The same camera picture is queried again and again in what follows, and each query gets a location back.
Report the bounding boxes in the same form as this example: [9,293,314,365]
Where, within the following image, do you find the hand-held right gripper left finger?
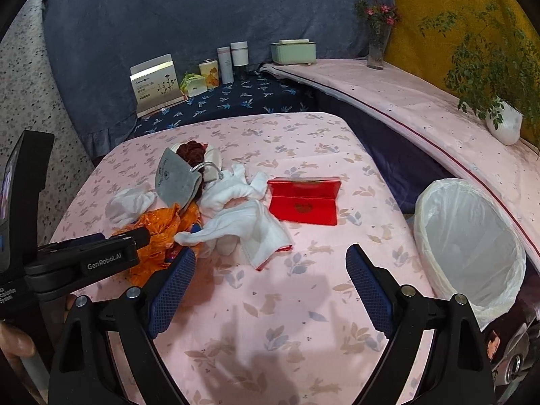
[48,245,199,405]

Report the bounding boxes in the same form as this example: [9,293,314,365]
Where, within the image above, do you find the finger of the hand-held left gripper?
[37,232,107,262]
[110,227,150,250]

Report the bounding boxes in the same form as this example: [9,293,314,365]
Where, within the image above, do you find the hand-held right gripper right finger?
[345,243,496,405]

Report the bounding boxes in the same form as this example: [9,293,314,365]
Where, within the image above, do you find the orange snack wrapper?
[112,200,203,288]

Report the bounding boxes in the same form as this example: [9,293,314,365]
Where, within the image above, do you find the grey face mask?
[155,147,204,212]

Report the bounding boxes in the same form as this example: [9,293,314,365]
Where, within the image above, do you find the white tissues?
[174,200,295,271]

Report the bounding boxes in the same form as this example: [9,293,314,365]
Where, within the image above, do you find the red cardboard box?
[267,176,343,226]

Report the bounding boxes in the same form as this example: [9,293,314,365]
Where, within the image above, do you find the waste bin with white liner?
[413,178,528,332]

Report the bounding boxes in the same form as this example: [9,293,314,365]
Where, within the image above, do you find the person's left hand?
[0,321,38,362]

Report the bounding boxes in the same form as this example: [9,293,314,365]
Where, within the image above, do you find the pink floral tablecloth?
[50,112,439,405]

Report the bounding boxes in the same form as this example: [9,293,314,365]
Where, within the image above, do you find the dark purple cloth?
[316,88,458,217]

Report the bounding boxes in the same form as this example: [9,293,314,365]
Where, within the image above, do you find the white beige card box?
[130,54,188,118]

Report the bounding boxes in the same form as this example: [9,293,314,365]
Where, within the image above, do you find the small green box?
[179,73,208,97]

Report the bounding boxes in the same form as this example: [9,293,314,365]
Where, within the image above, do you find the navy floral cloth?
[127,71,318,140]

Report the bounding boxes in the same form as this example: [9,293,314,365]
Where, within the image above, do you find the floral tin can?
[199,59,220,90]

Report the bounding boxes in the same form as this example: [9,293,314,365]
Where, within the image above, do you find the pale pink dotted cloth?
[259,58,540,262]

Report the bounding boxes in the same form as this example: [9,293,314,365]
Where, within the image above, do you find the white jar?
[230,41,249,80]

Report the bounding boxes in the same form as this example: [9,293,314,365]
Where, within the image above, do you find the white plant pot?
[485,97,524,146]

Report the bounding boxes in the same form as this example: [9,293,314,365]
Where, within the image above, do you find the blue grey blanket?
[42,0,395,161]

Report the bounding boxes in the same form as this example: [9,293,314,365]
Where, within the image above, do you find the glass vase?
[366,25,391,70]

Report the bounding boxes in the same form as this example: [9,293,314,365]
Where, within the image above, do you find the green tissue box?
[270,39,317,66]

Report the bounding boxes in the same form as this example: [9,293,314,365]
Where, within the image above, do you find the green leafy plant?
[420,2,540,131]

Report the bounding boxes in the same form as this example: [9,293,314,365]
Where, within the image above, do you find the pink flower bunch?
[353,0,401,31]

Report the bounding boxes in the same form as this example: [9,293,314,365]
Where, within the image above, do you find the mustard yellow blanket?
[388,0,540,108]

